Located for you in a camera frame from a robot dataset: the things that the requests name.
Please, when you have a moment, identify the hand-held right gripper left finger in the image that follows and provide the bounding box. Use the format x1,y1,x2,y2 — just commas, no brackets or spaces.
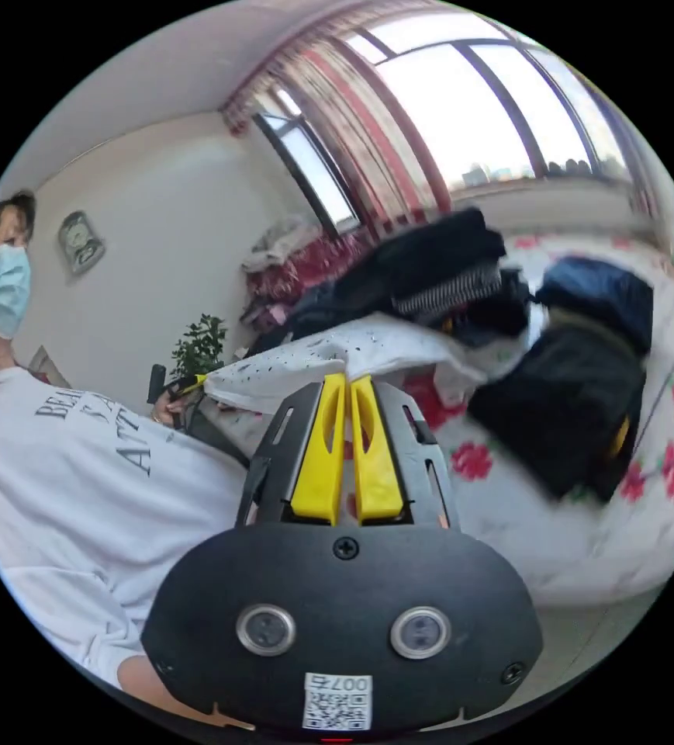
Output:
290,374,347,526

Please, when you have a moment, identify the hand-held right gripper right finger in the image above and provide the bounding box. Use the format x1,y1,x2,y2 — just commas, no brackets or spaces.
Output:
350,375,404,526

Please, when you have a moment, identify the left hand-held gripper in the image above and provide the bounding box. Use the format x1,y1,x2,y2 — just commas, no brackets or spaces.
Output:
164,374,213,435

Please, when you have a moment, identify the white dotted short sleeve shirt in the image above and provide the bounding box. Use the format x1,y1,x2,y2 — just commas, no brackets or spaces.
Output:
203,318,489,415

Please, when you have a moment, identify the person's right forearm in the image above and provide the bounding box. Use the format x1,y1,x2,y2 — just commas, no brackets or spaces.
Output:
116,653,256,732

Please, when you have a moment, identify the person's left hand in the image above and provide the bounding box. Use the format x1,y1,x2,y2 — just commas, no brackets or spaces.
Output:
151,386,185,431

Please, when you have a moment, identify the green potted plant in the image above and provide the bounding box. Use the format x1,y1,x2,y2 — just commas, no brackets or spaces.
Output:
170,313,229,380

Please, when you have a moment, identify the pile of blankets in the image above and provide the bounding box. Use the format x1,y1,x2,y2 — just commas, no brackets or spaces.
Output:
238,213,375,334

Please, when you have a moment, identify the person's body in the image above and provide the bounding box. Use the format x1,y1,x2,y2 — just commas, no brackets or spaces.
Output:
0,189,251,692

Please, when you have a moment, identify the bed with floral sheet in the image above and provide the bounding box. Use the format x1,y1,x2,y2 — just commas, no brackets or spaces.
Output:
208,223,674,612

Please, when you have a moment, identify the pile of clothes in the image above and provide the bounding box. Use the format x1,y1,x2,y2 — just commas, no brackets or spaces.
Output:
287,206,658,505

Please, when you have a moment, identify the red striped curtain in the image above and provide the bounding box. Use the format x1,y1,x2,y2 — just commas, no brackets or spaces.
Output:
219,33,455,237

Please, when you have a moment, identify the window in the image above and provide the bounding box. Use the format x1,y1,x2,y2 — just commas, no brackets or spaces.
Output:
252,10,640,235

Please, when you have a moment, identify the wall clock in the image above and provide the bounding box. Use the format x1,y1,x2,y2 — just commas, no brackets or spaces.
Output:
57,209,107,278

